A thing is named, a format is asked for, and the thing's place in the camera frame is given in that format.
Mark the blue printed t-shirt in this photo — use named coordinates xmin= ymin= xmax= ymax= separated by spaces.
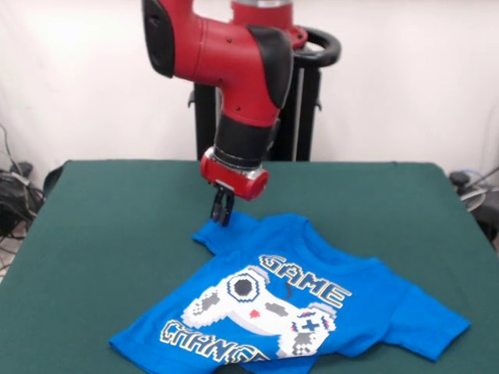
xmin=108 ymin=212 xmax=472 ymax=374

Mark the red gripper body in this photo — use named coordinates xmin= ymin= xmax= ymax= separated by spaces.
xmin=200 ymin=146 xmax=270 ymax=202

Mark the dark green table cloth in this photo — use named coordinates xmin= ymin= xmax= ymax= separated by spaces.
xmin=0 ymin=159 xmax=499 ymax=374

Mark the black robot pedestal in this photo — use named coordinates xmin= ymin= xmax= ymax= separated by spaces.
xmin=186 ymin=25 xmax=342 ymax=161

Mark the black cable tangle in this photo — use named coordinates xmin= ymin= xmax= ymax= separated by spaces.
xmin=448 ymin=167 xmax=499 ymax=250
xmin=0 ymin=124 xmax=46 ymax=273

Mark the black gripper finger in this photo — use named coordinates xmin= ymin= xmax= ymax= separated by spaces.
xmin=210 ymin=185 xmax=227 ymax=223
xmin=218 ymin=190 xmax=235 ymax=227

